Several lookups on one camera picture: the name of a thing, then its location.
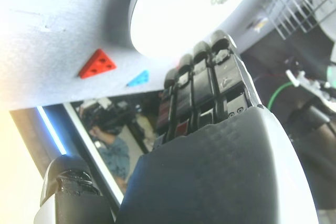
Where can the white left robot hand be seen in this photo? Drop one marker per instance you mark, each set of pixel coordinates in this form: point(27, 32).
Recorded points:
point(210, 169)

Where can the white bowl with leaf print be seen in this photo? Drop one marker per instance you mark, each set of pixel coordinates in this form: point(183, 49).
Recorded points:
point(178, 11)

